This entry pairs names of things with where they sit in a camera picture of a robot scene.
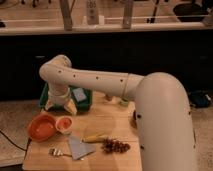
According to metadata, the red apple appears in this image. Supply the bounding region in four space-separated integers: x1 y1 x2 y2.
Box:
58 118 72 130

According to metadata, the blue sponge in tray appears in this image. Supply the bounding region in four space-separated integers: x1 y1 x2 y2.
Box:
72 88 87 102

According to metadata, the white rail shelf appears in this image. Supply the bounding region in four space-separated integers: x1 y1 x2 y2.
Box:
0 22 213 36

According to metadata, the blue object on floor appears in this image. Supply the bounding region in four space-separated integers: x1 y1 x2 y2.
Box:
189 91 211 108

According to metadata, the bunch of dark grapes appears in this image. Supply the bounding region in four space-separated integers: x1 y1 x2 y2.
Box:
102 139 131 153

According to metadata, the small green cup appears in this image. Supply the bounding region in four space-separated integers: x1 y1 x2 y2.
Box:
119 98 129 107

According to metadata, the orange plastic bowl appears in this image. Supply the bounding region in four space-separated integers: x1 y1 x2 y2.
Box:
27 114 57 142

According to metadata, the yellow banana toy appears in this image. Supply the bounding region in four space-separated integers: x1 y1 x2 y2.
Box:
82 135 108 143

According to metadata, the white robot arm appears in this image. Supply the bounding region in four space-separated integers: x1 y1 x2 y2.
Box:
39 55 198 171

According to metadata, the green plastic tray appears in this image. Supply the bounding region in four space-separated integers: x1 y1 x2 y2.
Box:
39 84 93 111

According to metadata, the blue-grey cloth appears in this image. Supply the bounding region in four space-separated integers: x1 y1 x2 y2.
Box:
68 136 95 160

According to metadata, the black cable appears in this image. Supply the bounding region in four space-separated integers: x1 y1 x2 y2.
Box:
0 129 32 160

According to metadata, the dark bowl with white item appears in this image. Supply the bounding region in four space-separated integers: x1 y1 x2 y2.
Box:
133 110 137 128

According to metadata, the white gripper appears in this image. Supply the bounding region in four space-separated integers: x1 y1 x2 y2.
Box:
44 85 77 115

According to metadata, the wooden board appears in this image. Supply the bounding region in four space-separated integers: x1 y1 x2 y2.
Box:
22 92 142 171

